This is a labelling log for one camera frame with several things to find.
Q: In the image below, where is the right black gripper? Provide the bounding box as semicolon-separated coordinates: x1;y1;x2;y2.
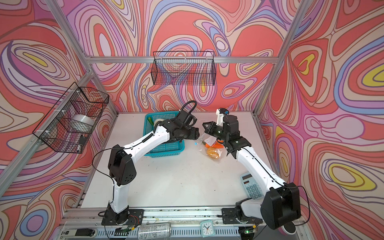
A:
202;120;229;141

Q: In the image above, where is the teal plastic basket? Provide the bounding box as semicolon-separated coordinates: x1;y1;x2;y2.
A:
142;110;186;158

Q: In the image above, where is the clear zip top bag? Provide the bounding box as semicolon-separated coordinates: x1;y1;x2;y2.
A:
195;134;226;163

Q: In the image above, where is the brown potato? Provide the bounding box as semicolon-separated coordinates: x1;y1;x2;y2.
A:
206;148;222;160

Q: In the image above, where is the green lettuce leaf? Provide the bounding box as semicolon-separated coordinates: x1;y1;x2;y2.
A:
154;119;164;127

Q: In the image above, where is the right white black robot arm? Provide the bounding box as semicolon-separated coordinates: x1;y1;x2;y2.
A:
203;108;301;230

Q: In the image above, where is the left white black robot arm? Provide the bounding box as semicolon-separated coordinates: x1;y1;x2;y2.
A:
102;110;200;226

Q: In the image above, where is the teal calculator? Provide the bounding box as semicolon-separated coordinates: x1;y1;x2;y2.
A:
240;173;264;200

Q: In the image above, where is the small teal alarm clock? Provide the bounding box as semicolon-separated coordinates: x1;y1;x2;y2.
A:
200;220;216;238

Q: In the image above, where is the silver drink can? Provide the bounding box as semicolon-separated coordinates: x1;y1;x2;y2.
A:
138;223;171;240

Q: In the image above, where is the black power strip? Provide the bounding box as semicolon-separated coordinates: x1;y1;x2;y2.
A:
60;228;97;238

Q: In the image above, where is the back black wire basket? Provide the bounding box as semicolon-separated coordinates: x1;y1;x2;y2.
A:
151;51;217;86

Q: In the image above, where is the black wire basket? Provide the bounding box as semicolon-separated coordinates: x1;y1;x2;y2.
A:
151;51;217;86
33;83;110;154

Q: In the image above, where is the left black wire basket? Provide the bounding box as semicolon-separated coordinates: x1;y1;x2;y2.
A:
33;83;110;154

